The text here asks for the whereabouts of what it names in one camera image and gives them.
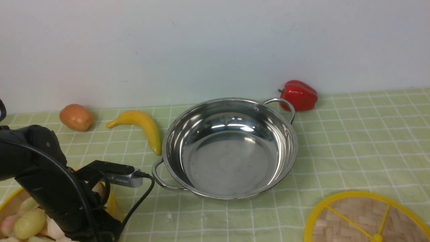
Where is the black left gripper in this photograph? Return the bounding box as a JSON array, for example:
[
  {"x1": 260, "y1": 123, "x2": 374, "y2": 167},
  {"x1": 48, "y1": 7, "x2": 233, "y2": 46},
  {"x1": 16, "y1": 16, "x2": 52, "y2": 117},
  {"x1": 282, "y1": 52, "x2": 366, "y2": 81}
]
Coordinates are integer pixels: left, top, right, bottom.
[{"x1": 15, "y1": 161, "x2": 123, "y2": 242}]

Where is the yellow-rimmed bamboo steamer basket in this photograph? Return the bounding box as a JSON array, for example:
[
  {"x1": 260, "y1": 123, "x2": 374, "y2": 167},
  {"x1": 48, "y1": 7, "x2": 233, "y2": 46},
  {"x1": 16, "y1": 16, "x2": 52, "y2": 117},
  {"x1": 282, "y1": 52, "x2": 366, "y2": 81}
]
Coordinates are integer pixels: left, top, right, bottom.
[{"x1": 0, "y1": 188, "x2": 124, "y2": 223}]

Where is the yellow woven bamboo steamer lid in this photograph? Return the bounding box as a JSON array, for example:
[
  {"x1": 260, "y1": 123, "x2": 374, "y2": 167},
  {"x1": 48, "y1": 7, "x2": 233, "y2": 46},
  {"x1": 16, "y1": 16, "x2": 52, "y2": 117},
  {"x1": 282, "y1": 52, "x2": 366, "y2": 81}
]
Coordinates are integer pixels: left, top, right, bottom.
[{"x1": 303, "y1": 191, "x2": 430, "y2": 242}]

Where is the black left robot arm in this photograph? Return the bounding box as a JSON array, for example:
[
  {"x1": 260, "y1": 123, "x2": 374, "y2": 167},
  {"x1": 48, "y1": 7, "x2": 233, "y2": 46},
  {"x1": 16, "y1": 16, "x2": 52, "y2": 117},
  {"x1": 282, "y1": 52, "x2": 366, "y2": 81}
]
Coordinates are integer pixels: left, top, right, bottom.
[{"x1": 0, "y1": 125, "x2": 123, "y2": 242}]

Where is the stainless steel pot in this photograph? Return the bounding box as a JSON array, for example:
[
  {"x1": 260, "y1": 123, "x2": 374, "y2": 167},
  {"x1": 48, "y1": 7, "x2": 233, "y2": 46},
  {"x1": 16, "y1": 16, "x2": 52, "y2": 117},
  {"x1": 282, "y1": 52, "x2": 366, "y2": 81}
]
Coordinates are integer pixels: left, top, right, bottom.
[{"x1": 152, "y1": 98, "x2": 299, "y2": 200}]

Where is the green round bun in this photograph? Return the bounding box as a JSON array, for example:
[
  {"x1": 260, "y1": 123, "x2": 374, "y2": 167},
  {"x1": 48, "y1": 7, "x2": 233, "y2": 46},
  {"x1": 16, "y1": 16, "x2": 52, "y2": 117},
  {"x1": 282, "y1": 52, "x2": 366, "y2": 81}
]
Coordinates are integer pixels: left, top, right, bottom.
[{"x1": 13, "y1": 208, "x2": 46, "y2": 240}]

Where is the brown potato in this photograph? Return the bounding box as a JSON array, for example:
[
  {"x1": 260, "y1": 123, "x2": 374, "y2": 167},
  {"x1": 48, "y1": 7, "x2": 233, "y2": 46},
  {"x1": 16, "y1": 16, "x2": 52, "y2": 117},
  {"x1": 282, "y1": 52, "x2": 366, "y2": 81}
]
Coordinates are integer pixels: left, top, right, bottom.
[{"x1": 59, "y1": 104, "x2": 95, "y2": 132}]

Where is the yellow banana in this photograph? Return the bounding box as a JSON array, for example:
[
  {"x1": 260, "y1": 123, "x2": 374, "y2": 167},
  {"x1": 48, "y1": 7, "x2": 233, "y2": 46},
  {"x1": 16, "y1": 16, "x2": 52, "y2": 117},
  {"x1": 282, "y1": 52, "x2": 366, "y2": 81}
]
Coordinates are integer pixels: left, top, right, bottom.
[{"x1": 106, "y1": 110, "x2": 162, "y2": 156}]

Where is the red bell pepper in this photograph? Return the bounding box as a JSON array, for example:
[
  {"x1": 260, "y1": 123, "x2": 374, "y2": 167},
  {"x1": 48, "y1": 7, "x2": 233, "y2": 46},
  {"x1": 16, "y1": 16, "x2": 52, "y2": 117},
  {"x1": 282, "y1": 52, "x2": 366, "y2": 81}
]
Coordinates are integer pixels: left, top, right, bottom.
[{"x1": 278, "y1": 80, "x2": 318, "y2": 112}]

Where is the green checkered tablecloth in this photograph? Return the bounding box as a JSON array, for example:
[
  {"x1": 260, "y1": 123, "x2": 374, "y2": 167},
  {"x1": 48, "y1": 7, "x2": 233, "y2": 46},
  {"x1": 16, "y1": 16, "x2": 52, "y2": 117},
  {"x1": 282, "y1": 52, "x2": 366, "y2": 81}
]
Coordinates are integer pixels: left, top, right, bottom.
[{"x1": 1, "y1": 89, "x2": 430, "y2": 242}]

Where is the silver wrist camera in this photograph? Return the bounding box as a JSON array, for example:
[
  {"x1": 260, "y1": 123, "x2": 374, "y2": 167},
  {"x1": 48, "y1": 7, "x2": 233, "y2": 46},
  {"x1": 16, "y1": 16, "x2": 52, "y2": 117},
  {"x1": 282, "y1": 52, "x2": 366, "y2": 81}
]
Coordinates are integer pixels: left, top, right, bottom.
[{"x1": 106, "y1": 169, "x2": 143, "y2": 188}]

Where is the black camera cable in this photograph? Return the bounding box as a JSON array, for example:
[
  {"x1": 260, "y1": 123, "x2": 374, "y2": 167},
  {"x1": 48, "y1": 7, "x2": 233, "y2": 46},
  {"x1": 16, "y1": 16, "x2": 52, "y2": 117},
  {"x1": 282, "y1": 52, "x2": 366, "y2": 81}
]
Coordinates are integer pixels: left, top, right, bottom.
[{"x1": 114, "y1": 171, "x2": 155, "y2": 242}]

